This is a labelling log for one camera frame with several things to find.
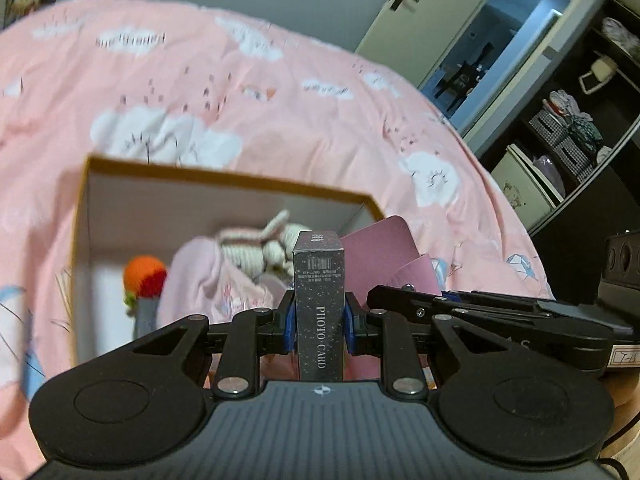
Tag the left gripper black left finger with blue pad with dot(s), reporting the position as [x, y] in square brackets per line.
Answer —
[242, 342]

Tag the dark photo card box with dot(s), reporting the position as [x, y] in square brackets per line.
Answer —
[319, 294]

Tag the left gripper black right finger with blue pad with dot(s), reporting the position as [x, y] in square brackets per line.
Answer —
[384, 335]

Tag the orange cardboard box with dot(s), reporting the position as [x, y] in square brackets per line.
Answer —
[128, 209]

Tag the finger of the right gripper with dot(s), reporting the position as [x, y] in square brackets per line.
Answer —
[415, 305]

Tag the beige storage bin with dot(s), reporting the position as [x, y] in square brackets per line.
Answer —
[529, 192]

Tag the checkered storage basket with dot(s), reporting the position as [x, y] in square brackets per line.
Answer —
[551, 130]

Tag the cream crochet bunny doll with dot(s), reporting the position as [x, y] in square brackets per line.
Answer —
[257, 251]

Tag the pink printed bed quilt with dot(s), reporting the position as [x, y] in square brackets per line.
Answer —
[184, 85]

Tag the orange knitted toy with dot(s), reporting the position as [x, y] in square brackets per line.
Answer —
[143, 277]

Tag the pink fabric pouch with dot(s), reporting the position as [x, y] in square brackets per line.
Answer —
[201, 280]

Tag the dark wardrobe shelf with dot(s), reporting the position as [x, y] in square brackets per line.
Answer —
[594, 91]

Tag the white room door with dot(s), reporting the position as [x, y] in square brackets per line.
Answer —
[412, 36]

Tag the mauve pink card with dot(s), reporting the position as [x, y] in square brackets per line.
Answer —
[385, 253]

